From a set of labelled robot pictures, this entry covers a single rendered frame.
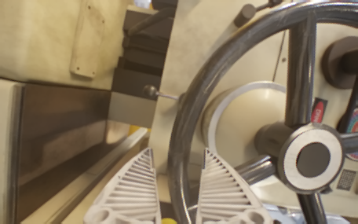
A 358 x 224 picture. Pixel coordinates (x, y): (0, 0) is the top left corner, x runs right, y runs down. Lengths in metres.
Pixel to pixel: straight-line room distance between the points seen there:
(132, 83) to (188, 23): 0.75
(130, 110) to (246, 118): 0.92
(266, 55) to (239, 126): 0.25
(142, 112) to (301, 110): 0.97
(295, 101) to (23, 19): 0.72
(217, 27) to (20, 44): 0.61
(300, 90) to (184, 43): 0.29
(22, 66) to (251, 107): 0.68
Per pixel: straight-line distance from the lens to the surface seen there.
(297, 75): 0.21
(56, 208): 0.91
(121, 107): 1.12
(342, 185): 0.69
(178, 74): 0.38
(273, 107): 0.31
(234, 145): 0.29
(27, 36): 0.67
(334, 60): 0.56
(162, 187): 0.37
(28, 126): 0.69
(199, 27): 0.42
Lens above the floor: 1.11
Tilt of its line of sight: 2 degrees up
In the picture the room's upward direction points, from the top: 102 degrees clockwise
